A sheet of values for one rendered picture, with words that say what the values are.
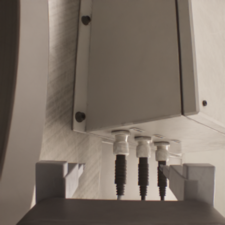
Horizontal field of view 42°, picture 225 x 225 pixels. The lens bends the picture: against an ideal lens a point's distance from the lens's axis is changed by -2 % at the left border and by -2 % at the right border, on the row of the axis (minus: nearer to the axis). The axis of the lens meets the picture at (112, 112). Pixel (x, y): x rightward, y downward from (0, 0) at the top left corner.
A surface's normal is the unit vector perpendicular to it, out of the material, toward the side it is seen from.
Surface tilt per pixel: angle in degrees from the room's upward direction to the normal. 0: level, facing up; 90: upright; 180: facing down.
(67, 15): 90
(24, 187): 90
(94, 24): 137
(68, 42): 90
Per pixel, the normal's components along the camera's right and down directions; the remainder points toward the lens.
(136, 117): -0.65, -0.22
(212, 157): -0.50, 0.49
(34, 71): 0.76, -0.16
